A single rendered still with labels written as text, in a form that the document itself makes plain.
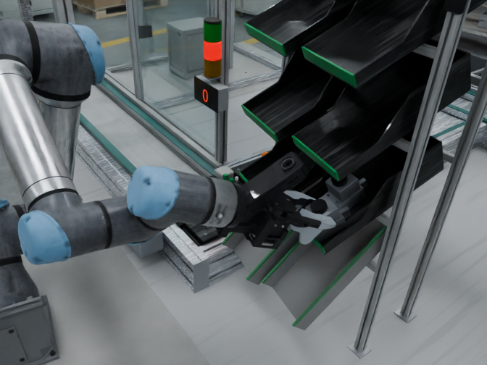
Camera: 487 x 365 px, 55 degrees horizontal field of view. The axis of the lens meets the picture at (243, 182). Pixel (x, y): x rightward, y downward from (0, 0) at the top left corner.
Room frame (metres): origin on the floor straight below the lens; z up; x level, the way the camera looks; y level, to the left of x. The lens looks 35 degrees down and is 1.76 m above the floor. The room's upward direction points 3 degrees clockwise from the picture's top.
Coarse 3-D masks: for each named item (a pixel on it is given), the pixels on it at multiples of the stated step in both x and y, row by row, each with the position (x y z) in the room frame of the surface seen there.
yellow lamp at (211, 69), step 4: (204, 60) 1.26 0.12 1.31; (208, 60) 1.25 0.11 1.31; (216, 60) 1.25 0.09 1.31; (220, 60) 1.26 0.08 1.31; (204, 64) 1.26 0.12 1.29; (208, 64) 1.25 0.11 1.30; (212, 64) 1.25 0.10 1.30; (216, 64) 1.25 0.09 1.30; (220, 64) 1.26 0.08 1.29; (204, 68) 1.26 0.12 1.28; (208, 68) 1.25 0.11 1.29; (212, 68) 1.25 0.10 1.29; (216, 68) 1.25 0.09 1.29; (220, 68) 1.26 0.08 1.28; (204, 72) 1.26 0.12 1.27; (208, 72) 1.25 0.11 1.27; (212, 72) 1.25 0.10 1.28; (216, 72) 1.25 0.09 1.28; (220, 72) 1.26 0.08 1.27; (208, 76) 1.25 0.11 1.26; (212, 76) 1.25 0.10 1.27; (216, 76) 1.25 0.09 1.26
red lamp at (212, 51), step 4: (204, 44) 1.26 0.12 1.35; (208, 44) 1.25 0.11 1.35; (212, 44) 1.25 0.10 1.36; (216, 44) 1.25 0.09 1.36; (220, 44) 1.26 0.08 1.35; (204, 48) 1.26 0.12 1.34; (208, 48) 1.25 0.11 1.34; (212, 48) 1.25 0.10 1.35; (216, 48) 1.25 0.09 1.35; (220, 48) 1.26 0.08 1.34; (204, 52) 1.26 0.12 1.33; (208, 52) 1.25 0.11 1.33; (212, 52) 1.25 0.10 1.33; (216, 52) 1.25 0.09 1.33; (220, 52) 1.26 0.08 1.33; (204, 56) 1.26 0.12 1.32; (208, 56) 1.25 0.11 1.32; (212, 56) 1.25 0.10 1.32; (216, 56) 1.25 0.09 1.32; (220, 56) 1.26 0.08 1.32; (212, 60) 1.25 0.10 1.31
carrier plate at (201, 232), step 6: (228, 180) 1.16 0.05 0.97; (234, 180) 1.16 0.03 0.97; (186, 228) 0.94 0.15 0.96; (192, 228) 0.93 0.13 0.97; (198, 228) 0.93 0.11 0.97; (204, 228) 0.93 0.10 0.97; (192, 234) 0.92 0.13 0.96; (198, 234) 0.91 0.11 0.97; (204, 234) 0.91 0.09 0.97; (210, 234) 0.91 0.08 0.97; (216, 234) 0.91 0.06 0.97; (198, 240) 0.90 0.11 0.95; (204, 240) 0.88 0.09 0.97; (210, 240) 0.90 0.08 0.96
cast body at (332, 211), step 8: (320, 200) 0.67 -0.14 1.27; (328, 200) 0.67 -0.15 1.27; (312, 208) 0.66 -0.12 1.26; (320, 208) 0.65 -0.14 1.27; (328, 208) 0.66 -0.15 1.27; (336, 208) 0.65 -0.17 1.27; (344, 208) 0.69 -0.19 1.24; (328, 216) 0.64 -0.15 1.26; (336, 216) 0.65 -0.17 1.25; (344, 216) 0.68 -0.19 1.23; (336, 224) 0.65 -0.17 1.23; (344, 224) 0.66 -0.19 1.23; (320, 232) 0.64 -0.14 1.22; (328, 232) 0.65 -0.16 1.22; (320, 240) 0.64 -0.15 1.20
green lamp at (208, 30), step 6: (204, 24) 1.26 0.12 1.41; (210, 24) 1.25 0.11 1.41; (216, 24) 1.25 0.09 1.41; (204, 30) 1.26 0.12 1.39; (210, 30) 1.25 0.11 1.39; (216, 30) 1.25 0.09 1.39; (204, 36) 1.26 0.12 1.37; (210, 36) 1.25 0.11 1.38; (216, 36) 1.25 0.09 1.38; (210, 42) 1.25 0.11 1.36; (216, 42) 1.25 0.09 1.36
